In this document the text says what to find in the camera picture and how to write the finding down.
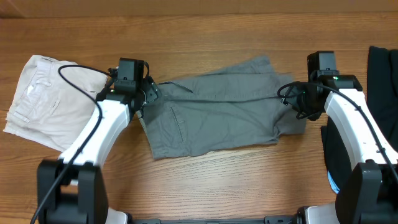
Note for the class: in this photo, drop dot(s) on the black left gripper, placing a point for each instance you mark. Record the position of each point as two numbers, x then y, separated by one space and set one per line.
150 88

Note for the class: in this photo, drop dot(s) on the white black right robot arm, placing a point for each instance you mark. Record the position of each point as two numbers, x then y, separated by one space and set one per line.
370 194

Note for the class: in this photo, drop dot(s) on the white folded shorts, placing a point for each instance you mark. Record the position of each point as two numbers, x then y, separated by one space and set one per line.
53 101

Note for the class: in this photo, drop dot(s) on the black garment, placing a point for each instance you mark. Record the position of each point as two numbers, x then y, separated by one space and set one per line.
382 103

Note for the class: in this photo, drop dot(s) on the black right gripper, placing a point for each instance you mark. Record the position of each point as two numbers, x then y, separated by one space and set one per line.
295 89

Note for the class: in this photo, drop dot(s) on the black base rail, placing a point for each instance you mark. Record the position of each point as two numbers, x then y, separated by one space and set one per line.
280 219

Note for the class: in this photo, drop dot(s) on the grey shorts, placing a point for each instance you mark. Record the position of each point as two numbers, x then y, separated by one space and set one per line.
232 107

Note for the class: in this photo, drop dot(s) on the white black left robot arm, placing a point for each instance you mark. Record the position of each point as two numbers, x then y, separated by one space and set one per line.
71 189

